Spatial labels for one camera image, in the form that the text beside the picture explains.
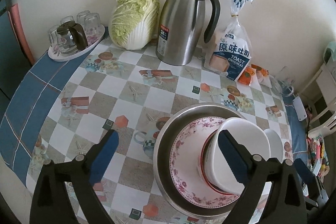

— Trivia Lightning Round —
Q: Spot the white plastic chair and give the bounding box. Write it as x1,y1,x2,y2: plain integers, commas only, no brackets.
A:
297,41,336,135

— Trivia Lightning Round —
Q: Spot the pale blue shallow plate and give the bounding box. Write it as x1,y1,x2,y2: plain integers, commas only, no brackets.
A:
264,128,284,162

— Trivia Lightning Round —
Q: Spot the large steel plate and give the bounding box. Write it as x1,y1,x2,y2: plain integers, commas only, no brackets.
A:
153,102,244,220

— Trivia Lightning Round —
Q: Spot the white deep bowl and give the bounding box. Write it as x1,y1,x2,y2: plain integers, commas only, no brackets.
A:
205,117,270,195

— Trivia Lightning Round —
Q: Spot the napa cabbage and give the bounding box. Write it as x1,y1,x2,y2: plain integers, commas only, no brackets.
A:
108,0,160,51

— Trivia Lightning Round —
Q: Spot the pink floral plate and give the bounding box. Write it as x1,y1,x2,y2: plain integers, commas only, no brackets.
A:
169,117,239,209

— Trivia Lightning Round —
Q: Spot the clear glass mug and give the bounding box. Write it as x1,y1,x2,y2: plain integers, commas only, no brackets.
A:
272,66,295,97

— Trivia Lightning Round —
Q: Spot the upturned drinking glass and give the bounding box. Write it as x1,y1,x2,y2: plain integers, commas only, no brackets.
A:
48,25,59,54
76,10,91,27
84,12,101,37
60,15,76,27

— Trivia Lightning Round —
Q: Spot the toast bread bag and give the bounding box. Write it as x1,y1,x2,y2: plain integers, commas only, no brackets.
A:
203,0,253,81

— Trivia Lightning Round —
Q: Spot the colourful clutter pile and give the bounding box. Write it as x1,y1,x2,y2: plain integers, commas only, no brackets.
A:
307,134,330,182

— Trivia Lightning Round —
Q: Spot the glass teapot brown handle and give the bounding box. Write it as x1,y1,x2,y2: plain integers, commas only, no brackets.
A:
57,23,88,54

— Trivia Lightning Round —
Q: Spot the orange snack packet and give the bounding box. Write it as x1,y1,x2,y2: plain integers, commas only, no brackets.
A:
251,64,272,88
238,66,256,86

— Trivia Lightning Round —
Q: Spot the checkered patterned tablecloth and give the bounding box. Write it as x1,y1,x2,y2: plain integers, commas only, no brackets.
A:
1,39,307,223

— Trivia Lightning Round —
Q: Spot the white power adapter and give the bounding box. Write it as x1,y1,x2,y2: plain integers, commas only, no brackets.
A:
293,97,307,122

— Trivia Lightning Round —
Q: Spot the red rimmed strawberry bowl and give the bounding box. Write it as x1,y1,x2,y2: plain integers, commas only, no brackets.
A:
200,131,244,195

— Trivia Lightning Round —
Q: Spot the steel thermos jug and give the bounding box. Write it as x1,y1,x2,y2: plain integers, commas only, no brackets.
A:
156,0,221,66

